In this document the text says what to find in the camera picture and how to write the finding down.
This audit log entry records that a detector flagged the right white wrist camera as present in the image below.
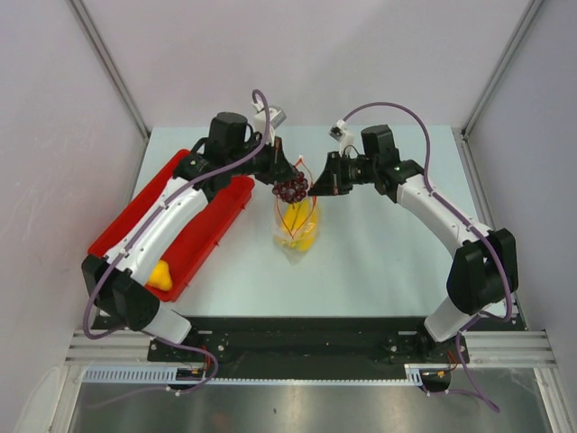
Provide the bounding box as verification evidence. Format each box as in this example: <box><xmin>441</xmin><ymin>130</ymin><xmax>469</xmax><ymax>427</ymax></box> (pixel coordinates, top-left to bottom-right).
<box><xmin>329</xmin><ymin>119</ymin><xmax>354</xmax><ymax>156</ymax></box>

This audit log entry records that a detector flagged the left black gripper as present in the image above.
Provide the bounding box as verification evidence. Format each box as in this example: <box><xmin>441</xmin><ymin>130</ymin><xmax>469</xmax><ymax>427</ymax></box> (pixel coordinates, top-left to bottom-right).
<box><xmin>227</xmin><ymin>134</ymin><xmax>297</xmax><ymax>185</ymax></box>

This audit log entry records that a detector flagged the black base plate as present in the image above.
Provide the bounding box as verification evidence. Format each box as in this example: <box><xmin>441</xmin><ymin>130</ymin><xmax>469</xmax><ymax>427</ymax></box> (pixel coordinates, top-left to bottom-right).
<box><xmin>89</xmin><ymin>313</ymin><xmax>527</xmax><ymax>382</ymax></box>

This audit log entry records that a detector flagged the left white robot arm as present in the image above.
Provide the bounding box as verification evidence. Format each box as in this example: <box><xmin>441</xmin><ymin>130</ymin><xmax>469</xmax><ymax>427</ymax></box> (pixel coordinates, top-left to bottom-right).
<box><xmin>81</xmin><ymin>106</ymin><xmax>297</xmax><ymax>361</ymax></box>

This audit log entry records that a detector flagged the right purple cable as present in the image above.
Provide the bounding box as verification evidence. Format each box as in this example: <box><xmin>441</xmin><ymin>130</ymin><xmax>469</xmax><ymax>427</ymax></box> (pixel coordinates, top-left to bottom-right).
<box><xmin>338</xmin><ymin>100</ymin><xmax>519</xmax><ymax>413</ymax></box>

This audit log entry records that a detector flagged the red plastic tray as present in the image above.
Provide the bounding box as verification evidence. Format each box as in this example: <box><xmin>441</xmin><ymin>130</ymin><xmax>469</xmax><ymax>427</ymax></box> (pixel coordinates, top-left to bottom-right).
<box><xmin>87</xmin><ymin>149</ymin><xmax>254</xmax><ymax>302</ymax></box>

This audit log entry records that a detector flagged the yellow toy banana bunch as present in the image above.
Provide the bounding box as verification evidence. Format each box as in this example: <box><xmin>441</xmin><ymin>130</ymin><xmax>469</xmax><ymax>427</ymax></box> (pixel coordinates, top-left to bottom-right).
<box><xmin>273</xmin><ymin>198</ymin><xmax>320</xmax><ymax>253</ymax></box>

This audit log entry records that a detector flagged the aluminium frame rail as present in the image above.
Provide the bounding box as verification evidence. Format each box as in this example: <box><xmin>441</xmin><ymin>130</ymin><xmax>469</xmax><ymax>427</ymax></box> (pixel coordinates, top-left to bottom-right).
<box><xmin>65</xmin><ymin>331</ymin><xmax>557</xmax><ymax>368</ymax></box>

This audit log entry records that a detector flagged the yellow toy pear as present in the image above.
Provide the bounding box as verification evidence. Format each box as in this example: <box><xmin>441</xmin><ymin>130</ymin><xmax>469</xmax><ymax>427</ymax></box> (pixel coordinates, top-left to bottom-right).
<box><xmin>147</xmin><ymin>260</ymin><xmax>173</xmax><ymax>292</ymax></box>

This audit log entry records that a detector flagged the clear orange zip bag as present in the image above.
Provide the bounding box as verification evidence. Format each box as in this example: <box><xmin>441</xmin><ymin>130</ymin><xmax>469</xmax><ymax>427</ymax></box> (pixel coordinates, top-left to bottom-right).
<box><xmin>272</xmin><ymin>155</ymin><xmax>320</xmax><ymax>265</ymax></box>

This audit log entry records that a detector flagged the purple toy grape bunch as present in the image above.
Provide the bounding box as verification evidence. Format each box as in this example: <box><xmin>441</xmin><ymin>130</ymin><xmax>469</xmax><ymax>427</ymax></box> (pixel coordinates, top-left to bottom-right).
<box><xmin>272</xmin><ymin>171</ymin><xmax>308</xmax><ymax>204</ymax></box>

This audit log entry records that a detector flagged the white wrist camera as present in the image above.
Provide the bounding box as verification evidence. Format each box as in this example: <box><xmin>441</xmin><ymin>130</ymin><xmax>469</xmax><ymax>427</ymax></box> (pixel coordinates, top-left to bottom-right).
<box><xmin>329</xmin><ymin>119</ymin><xmax>354</xmax><ymax>156</ymax></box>
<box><xmin>252</xmin><ymin>102</ymin><xmax>287</xmax><ymax>139</ymax></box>

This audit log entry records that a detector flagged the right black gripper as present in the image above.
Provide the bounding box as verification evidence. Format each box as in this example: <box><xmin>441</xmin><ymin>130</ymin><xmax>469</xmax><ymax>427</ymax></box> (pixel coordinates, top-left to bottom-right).
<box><xmin>308</xmin><ymin>152</ymin><xmax>378</xmax><ymax>197</ymax></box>

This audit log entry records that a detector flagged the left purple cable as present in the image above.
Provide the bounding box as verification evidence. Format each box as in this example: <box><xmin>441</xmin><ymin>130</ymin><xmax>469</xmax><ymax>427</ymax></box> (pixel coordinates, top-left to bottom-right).
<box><xmin>82</xmin><ymin>88</ymin><xmax>273</xmax><ymax>409</ymax></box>

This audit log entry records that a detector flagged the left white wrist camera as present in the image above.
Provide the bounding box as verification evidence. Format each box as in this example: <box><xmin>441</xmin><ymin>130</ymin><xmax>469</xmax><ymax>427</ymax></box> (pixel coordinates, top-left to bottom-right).
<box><xmin>252</xmin><ymin>102</ymin><xmax>287</xmax><ymax>139</ymax></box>

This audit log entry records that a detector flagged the white slotted cable duct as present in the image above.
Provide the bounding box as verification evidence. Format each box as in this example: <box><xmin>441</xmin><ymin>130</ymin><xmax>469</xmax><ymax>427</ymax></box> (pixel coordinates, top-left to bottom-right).
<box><xmin>83</xmin><ymin>365</ymin><xmax>423</xmax><ymax>387</ymax></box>

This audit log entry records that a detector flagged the purple cable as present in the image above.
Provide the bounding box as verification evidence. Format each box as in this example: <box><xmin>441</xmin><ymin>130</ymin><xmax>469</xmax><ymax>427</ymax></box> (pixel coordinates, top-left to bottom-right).
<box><xmin>82</xmin><ymin>88</ymin><xmax>273</xmax><ymax>409</ymax></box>
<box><xmin>338</xmin><ymin>100</ymin><xmax>519</xmax><ymax>413</ymax></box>

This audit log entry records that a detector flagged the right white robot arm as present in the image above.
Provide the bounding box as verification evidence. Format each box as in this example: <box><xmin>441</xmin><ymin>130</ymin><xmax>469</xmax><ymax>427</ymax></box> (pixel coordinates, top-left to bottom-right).
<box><xmin>309</xmin><ymin>120</ymin><xmax>518</xmax><ymax>362</ymax></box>

